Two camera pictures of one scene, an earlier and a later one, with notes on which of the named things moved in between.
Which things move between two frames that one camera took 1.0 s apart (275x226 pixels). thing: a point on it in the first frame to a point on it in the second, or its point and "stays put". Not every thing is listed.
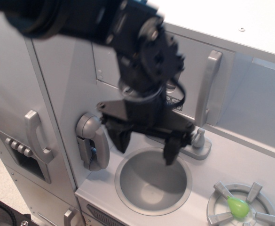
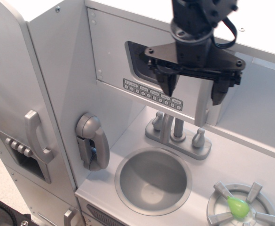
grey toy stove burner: (262, 212) stays put
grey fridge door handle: (32, 119) stays put
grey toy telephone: (93, 142) stays put
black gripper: (156, 113) to (198, 57)
